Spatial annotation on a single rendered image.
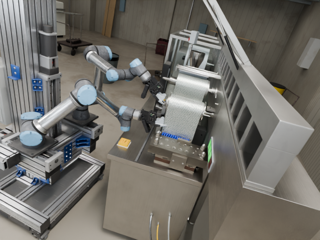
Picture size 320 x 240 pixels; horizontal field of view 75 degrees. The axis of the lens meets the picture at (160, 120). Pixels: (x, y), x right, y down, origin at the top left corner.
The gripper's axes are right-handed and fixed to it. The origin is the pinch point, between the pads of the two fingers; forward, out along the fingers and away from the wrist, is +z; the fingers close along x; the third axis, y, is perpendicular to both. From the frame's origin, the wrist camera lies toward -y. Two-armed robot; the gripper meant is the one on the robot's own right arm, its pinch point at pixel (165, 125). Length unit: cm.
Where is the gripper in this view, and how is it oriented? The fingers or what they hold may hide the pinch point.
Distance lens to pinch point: 150.8
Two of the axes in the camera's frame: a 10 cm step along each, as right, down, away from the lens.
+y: 2.0, -8.6, -4.7
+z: 9.6, 2.7, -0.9
